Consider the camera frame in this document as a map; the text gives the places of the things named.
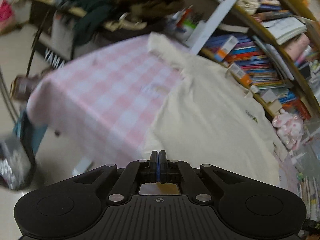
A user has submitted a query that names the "cream printed T-shirt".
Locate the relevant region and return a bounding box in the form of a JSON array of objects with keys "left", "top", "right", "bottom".
[{"left": 142, "top": 32, "right": 288, "bottom": 188}]

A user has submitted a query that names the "row of colourful books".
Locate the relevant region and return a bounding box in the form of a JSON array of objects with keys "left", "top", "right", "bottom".
[{"left": 207, "top": 34, "right": 287, "bottom": 90}]

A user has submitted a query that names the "black trash bin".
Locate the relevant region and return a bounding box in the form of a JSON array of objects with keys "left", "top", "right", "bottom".
[{"left": 0, "top": 133, "right": 37, "bottom": 191}]

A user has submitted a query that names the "stack of picture books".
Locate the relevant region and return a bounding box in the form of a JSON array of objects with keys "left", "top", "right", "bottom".
[{"left": 297, "top": 175, "right": 320, "bottom": 222}]

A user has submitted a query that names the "tall white orange box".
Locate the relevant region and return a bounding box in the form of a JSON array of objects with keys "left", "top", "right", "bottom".
[{"left": 214, "top": 35, "right": 239, "bottom": 63}]

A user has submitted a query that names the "white translucent box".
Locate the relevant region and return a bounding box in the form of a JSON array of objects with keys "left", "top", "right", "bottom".
[{"left": 260, "top": 89, "right": 277, "bottom": 103}]

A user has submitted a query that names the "pink checked tablecloth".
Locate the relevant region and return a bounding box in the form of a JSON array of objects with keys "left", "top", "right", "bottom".
[{"left": 26, "top": 34, "right": 304, "bottom": 189}]

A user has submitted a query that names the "beige strap wristwatch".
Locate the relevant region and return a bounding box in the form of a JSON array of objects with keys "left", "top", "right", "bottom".
[{"left": 117, "top": 14, "right": 148, "bottom": 30}]

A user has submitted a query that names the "small beige wooden box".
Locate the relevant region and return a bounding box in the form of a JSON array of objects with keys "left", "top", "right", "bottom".
[{"left": 270, "top": 100, "right": 284, "bottom": 113}]

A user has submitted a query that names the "flat white orange box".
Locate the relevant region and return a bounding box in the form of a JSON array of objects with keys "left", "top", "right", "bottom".
[{"left": 229, "top": 63, "right": 253, "bottom": 87}]

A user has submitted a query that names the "teal box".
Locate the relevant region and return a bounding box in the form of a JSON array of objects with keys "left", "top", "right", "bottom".
[{"left": 12, "top": 110, "right": 48, "bottom": 155}]

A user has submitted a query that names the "bunch of pens and pencils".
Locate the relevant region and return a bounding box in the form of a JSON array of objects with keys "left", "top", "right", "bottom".
[{"left": 175, "top": 7, "right": 198, "bottom": 28}]

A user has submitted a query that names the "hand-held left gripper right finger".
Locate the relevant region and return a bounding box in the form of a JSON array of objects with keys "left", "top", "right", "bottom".
[{"left": 159, "top": 151, "right": 245, "bottom": 202}]

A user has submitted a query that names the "white pen holder jar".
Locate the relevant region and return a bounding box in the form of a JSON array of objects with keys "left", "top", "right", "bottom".
[{"left": 175, "top": 21, "right": 200, "bottom": 42}]

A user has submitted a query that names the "brown blurred container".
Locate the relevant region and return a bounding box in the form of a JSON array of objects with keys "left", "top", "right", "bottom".
[{"left": 10, "top": 75, "right": 42, "bottom": 101}]

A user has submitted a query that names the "pink bag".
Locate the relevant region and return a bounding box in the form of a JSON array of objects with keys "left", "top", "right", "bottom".
[{"left": 0, "top": 0, "right": 14, "bottom": 30}]

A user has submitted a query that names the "dark green garment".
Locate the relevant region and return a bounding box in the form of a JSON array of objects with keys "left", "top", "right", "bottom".
[{"left": 72, "top": 0, "right": 118, "bottom": 45}]

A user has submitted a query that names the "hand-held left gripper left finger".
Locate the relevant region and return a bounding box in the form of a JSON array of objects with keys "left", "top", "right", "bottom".
[{"left": 74, "top": 151, "right": 158, "bottom": 202}]

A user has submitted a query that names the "pink round container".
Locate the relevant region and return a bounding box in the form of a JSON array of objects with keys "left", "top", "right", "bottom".
[{"left": 284, "top": 34, "right": 312, "bottom": 60}]

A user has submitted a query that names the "olive green jacket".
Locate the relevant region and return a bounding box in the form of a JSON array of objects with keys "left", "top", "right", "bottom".
[{"left": 110, "top": 0, "right": 185, "bottom": 25}]

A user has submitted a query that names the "white pink plush bunny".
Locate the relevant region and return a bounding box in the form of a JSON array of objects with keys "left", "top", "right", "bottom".
[{"left": 272, "top": 112, "right": 305, "bottom": 151}]

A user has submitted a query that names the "red boxed book set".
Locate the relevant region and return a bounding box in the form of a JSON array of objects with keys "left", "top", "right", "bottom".
[{"left": 282, "top": 90, "right": 312, "bottom": 120}]

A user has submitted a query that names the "row of thin paperback books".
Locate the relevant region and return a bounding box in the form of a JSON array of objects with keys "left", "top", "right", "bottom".
[{"left": 257, "top": 0, "right": 308, "bottom": 45}]

